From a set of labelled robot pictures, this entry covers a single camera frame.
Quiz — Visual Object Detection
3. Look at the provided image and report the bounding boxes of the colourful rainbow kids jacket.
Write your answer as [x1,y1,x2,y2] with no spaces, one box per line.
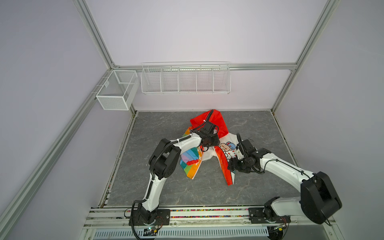
[180,110,244,186]

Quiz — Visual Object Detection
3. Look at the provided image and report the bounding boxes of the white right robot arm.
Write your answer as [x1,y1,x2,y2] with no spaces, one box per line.
[228,139,343,225]

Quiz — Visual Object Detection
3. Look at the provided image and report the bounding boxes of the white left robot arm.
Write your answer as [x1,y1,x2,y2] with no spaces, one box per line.
[138,121,220,213]

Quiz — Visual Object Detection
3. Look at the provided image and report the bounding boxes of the white mesh box basket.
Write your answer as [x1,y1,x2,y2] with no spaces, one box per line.
[96,70,140,111]

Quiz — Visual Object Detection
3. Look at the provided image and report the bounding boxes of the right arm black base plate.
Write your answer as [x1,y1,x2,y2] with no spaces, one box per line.
[248,207,291,224]

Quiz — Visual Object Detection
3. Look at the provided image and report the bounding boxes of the white wire shelf basket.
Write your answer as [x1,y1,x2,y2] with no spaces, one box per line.
[141,62,232,94]

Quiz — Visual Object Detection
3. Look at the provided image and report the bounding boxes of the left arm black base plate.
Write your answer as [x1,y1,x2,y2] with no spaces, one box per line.
[129,209,171,226]

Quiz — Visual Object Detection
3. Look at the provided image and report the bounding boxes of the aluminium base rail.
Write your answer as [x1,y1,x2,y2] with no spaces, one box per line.
[80,206,344,240]

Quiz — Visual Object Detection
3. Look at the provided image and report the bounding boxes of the white vented cable duct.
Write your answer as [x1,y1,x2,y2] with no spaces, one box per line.
[93,226,270,240]

